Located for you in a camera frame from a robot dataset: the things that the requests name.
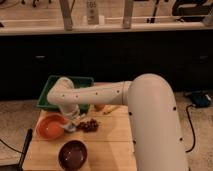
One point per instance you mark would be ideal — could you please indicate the orange tomato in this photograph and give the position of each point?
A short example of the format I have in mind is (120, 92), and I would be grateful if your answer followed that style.
(99, 107)

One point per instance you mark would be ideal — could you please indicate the orange bowl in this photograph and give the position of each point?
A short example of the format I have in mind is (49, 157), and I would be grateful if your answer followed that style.
(50, 127)

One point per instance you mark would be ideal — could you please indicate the grey towel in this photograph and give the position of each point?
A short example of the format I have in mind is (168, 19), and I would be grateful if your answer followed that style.
(71, 125)

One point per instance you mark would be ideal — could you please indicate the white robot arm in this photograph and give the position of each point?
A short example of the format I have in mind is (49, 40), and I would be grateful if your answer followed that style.
(152, 109)

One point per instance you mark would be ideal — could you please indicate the dark red bowl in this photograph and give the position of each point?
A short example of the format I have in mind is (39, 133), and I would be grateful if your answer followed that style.
(72, 155)

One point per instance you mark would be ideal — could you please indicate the black bar left of table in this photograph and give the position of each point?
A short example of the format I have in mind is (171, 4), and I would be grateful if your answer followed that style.
(27, 141)

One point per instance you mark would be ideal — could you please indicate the dark blue object on floor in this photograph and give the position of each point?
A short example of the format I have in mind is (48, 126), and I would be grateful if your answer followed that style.
(200, 99)

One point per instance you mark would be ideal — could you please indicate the green plastic tray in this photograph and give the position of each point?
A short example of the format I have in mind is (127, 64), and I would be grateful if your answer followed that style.
(79, 82)

